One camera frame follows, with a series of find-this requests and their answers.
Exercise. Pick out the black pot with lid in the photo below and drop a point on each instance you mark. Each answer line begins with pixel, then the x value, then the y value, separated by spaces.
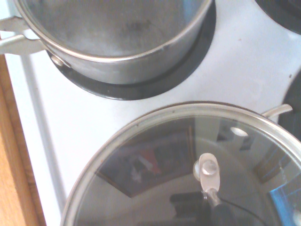
pixel 131 70

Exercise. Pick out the black pot without lid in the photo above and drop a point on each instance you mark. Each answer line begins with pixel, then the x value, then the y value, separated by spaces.
pixel 279 110

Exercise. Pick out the white electric stove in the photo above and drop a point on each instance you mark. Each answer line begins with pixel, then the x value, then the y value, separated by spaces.
pixel 235 70

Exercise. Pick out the large coil burner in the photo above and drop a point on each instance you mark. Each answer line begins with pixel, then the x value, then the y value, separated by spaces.
pixel 295 94

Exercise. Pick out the large wooden cutting board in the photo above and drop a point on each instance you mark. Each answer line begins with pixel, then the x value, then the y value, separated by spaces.
pixel 14 164

